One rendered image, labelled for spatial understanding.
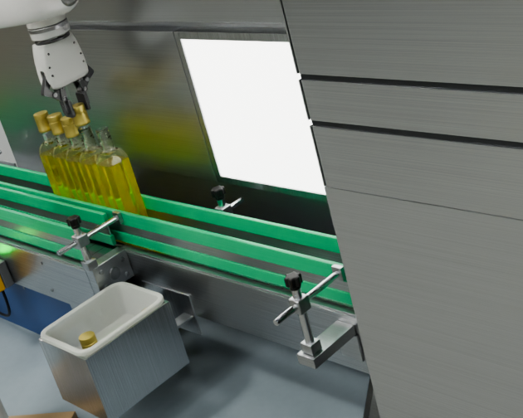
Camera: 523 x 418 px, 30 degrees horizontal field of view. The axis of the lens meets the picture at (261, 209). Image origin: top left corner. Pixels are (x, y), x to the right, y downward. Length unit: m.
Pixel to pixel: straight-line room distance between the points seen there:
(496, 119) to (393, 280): 0.32
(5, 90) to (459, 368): 1.74
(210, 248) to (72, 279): 0.41
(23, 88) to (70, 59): 0.56
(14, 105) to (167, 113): 0.72
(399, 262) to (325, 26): 0.32
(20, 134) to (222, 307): 1.03
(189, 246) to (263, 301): 0.22
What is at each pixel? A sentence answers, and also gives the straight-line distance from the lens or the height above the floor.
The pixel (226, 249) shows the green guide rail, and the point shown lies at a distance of 1.87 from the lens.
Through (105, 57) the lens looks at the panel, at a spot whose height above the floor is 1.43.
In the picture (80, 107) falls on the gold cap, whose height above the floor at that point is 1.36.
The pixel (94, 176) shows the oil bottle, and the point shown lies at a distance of 2.15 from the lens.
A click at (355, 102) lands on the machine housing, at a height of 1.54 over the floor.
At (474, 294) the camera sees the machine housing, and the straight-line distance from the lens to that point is 1.22.
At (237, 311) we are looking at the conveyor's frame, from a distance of 1.92.
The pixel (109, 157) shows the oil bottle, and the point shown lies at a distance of 2.09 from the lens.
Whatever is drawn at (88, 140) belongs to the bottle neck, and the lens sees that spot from 2.14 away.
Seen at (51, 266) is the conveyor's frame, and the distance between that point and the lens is 2.25.
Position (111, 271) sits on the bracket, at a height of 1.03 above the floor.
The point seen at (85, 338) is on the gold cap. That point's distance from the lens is 1.99.
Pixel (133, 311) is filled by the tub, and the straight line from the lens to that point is 2.10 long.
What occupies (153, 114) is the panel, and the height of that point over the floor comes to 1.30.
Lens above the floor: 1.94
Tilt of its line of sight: 25 degrees down
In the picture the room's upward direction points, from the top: 15 degrees counter-clockwise
